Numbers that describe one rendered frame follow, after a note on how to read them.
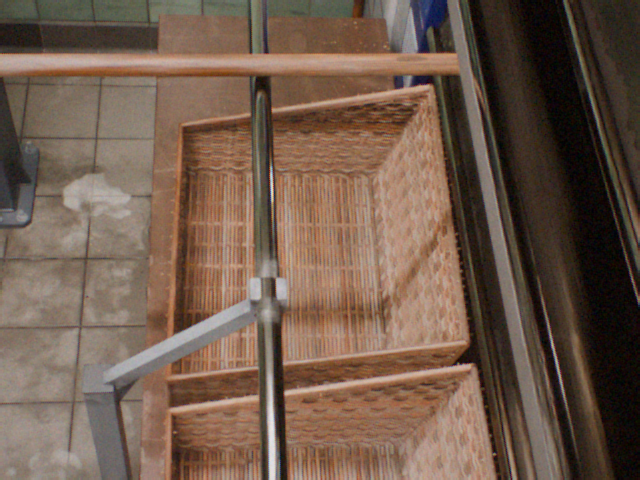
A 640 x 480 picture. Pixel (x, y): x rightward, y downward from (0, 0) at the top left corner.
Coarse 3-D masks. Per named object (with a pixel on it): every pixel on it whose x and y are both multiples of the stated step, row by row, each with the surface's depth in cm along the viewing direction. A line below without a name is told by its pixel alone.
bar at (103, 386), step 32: (256, 0) 155; (256, 32) 151; (256, 96) 144; (256, 128) 141; (256, 160) 138; (256, 192) 135; (256, 224) 132; (256, 256) 130; (256, 288) 126; (224, 320) 131; (256, 320) 125; (160, 352) 136; (192, 352) 136; (96, 384) 142; (128, 384) 144; (96, 416) 147; (96, 448) 155
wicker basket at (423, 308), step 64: (192, 128) 199; (320, 128) 200; (384, 128) 201; (192, 192) 208; (320, 192) 210; (384, 192) 206; (448, 192) 178; (192, 256) 199; (384, 256) 200; (448, 256) 174; (192, 320) 191; (320, 320) 192; (384, 320) 194; (448, 320) 168; (192, 384) 169; (256, 384) 169; (320, 384) 171
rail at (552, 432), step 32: (480, 32) 117; (480, 64) 114; (480, 96) 112; (512, 160) 106; (512, 192) 104; (512, 224) 101; (512, 256) 100; (544, 320) 95; (544, 352) 93; (544, 384) 91; (544, 416) 90; (576, 448) 88
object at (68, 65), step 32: (0, 64) 140; (32, 64) 141; (64, 64) 141; (96, 64) 142; (128, 64) 142; (160, 64) 142; (192, 64) 143; (224, 64) 143; (256, 64) 144; (288, 64) 144; (320, 64) 144; (352, 64) 145; (384, 64) 145; (416, 64) 146; (448, 64) 146
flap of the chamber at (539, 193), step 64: (448, 0) 125; (512, 0) 125; (512, 64) 118; (512, 128) 112; (576, 128) 114; (576, 192) 109; (576, 256) 104; (512, 320) 98; (576, 320) 99; (576, 384) 94
